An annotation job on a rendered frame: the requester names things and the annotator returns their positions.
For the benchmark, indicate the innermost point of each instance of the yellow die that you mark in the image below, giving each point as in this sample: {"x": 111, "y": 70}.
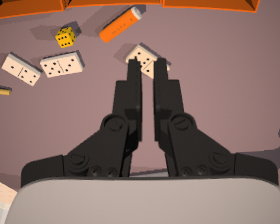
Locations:
{"x": 65, "y": 37}

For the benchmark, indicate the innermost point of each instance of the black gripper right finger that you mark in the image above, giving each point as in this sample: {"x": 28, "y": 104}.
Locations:
{"x": 193, "y": 152}

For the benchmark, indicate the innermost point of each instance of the orange battery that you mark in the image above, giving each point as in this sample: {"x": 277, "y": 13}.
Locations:
{"x": 120, "y": 24}

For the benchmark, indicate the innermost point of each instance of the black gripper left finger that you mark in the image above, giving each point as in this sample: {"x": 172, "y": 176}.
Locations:
{"x": 103, "y": 153}

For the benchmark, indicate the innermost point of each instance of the yellow hex bolt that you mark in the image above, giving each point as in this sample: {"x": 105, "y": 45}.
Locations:
{"x": 5, "y": 91}

